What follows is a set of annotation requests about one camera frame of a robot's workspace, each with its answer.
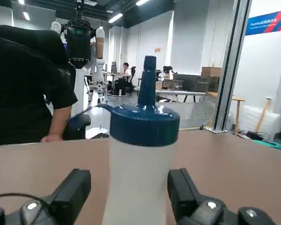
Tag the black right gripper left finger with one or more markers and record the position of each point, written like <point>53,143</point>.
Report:
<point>70,187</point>

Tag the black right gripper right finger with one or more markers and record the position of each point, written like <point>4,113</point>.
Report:
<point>180,187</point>

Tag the transparent sauce bottle blue cap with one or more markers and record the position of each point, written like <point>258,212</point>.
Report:
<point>138,164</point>

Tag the wooden table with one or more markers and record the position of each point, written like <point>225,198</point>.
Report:
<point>237,99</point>

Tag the dark storage crate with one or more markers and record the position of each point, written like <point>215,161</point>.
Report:
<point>192,83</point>

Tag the cardboard box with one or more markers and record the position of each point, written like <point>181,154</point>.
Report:
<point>210,71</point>

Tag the seated person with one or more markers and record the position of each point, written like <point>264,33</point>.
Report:
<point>126,70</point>

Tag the white robot on stand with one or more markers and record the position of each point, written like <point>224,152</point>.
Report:
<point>99,47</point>

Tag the aluminium corner post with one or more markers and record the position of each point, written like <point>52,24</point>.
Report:
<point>234,58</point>

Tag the blue wall sign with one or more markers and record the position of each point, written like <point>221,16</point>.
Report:
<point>264,23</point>

